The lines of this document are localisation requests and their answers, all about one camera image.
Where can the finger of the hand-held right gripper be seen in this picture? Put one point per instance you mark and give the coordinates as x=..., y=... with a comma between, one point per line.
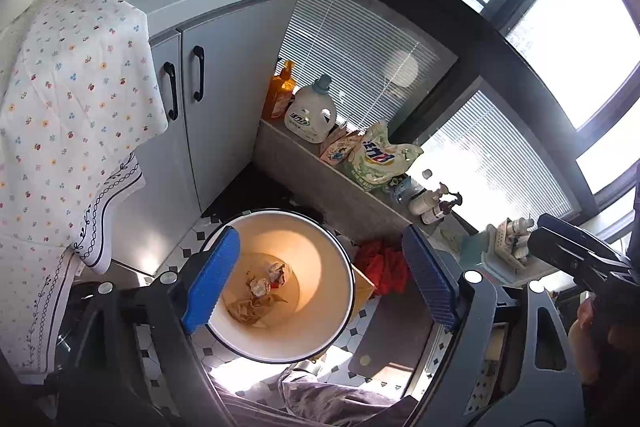
x=570, y=231
x=555, y=249

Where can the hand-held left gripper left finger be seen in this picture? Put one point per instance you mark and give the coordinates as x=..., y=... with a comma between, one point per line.
x=210, y=279

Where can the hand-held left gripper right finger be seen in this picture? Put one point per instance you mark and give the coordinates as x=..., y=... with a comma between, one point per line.
x=431, y=279

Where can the white round trash bin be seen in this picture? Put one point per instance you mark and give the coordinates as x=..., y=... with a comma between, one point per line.
x=320, y=257

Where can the person's right hand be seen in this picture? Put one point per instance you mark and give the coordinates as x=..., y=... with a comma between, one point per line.
x=585, y=337

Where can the white organizer with small bottles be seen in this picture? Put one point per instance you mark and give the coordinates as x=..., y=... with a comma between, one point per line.
x=510, y=242

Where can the crumpled brown paper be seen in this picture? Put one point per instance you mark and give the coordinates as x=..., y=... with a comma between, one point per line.
x=250, y=309

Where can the red cloth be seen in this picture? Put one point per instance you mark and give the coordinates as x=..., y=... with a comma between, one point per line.
x=382, y=267

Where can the brown cardboard box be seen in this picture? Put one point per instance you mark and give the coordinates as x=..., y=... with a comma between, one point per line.
x=364, y=286

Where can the dark floor mat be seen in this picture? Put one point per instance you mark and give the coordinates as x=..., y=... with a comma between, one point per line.
x=395, y=337

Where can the white window blind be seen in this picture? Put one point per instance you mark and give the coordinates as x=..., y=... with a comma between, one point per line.
x=500, y=162
x=360, y=52

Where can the white cloth with dark embroidery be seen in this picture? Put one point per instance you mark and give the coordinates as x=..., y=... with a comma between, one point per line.
x=107, y=202

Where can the green detergent refill bag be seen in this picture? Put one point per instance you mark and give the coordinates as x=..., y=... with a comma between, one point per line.
x=380, y=157

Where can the grey stone ledge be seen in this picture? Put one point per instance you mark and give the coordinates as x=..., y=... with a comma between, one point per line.
x=320, y=179

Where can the person's grey pants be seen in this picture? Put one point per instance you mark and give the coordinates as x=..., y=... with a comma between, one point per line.
x=325, y=399

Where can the small pink packet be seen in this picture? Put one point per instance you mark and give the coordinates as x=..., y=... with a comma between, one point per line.
x=337, y=149

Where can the white detergent jug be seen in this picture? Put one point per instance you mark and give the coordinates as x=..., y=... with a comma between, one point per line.
x=310, y=112

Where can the orange cleaner bottle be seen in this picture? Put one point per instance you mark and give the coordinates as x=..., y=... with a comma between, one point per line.
x=277, y=94

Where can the grey sink cabinet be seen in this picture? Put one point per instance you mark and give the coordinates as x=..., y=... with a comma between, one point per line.
x=225, y=72

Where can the floral print white cloth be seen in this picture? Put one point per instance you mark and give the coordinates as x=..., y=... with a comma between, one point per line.
x=65, y=117

